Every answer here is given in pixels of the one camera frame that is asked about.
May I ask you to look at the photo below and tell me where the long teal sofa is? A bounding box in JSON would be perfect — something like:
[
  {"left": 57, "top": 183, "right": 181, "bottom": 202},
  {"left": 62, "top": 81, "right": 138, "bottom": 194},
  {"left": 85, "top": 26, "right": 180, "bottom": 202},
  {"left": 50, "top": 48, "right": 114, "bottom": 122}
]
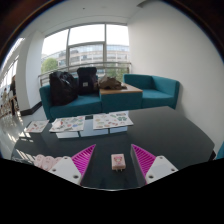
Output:
[{"left": 38, "top": 83, "right": 103, "bottom": 121}]

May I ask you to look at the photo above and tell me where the pink cube charger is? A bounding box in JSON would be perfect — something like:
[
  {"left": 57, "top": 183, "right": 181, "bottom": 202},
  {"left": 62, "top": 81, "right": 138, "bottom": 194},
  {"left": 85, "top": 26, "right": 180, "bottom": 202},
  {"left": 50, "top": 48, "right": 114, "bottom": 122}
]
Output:
[{"left": 110, "top": 153, "right": 127, "bottom": 172}]

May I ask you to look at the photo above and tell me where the small sticker sheet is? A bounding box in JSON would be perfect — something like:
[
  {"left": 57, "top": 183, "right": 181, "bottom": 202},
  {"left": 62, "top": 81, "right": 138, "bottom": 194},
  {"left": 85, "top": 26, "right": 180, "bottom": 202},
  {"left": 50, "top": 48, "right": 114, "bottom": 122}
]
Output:
[{"left": 24, "top": 120, "right": 50, "bottom": 134}]

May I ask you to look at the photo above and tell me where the short teal sofa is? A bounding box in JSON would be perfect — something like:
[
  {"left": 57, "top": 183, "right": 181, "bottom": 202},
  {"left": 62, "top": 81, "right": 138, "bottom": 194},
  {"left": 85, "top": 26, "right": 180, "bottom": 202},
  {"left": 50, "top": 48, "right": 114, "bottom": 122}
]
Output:
[{"left": 123, "top": 73, "right": 181, "bottom": 110}]

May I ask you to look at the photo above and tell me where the metal window railing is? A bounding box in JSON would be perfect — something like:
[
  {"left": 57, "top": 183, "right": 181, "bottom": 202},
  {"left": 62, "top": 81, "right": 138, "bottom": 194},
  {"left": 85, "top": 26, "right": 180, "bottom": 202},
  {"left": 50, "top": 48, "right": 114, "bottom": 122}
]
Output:
[{"left": 37, "top": 61, "right": 132, "bottom": 88}]

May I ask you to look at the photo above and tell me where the brown bag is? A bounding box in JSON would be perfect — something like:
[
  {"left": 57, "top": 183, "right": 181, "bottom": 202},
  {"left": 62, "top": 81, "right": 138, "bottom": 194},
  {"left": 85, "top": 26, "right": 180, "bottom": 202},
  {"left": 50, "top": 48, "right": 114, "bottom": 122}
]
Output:
[{"left": 97, "top": 75, "right": 128, "bottom": 91}]

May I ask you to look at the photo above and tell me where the teal wood-topped corner table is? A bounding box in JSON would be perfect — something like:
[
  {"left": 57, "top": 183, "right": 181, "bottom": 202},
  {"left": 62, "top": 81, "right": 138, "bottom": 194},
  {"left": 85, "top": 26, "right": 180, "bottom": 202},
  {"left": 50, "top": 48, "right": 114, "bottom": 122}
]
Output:
[{"left": 99, "top": 83, "right": 144, "bottom": 114}]

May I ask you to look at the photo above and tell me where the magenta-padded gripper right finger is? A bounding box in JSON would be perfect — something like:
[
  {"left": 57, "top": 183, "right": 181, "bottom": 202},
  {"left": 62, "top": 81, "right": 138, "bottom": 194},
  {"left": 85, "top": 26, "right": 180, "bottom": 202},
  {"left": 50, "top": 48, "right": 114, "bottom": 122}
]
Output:
[{"left": 130, "top": 143, "right": 179, "bottom": 185}]

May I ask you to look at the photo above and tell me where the pink power strip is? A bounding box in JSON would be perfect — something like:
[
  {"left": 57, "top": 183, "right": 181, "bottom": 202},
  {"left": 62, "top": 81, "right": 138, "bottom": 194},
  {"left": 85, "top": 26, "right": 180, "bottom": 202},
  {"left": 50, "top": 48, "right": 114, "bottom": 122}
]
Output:
[{"left": 33, "top": 153, "right": 66, "bottom": 172}]

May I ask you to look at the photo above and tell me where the black backpack with label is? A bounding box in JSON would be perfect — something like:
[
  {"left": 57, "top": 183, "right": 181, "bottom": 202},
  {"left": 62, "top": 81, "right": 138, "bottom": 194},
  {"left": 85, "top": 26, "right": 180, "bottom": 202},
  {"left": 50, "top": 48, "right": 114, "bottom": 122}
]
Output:
[{"left": 76, "top": 66, "right": 99, "bottom": 96}]

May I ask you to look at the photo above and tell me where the large black backpack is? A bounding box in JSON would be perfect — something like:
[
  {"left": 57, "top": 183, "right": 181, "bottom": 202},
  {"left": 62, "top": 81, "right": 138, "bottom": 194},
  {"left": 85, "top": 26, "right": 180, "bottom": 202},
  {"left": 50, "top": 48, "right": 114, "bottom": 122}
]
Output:
[{"left": 48, "top": 70, "right": 79, "bottom": 107}]

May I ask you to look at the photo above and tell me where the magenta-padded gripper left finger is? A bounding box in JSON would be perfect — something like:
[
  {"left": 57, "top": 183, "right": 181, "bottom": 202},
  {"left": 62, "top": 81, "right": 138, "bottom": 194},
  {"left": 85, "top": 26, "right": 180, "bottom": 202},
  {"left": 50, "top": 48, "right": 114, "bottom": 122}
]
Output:
[{"left": 48, "top": 143, "right": 97, "bottom": 185}]

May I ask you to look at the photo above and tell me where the large colourful sticker sheet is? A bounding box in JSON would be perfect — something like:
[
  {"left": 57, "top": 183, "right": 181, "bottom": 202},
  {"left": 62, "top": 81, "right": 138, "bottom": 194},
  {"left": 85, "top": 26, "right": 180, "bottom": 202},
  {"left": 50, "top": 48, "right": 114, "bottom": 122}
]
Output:
[{"left": 92, "top": 111, "right": 134, "bottom": 130}]

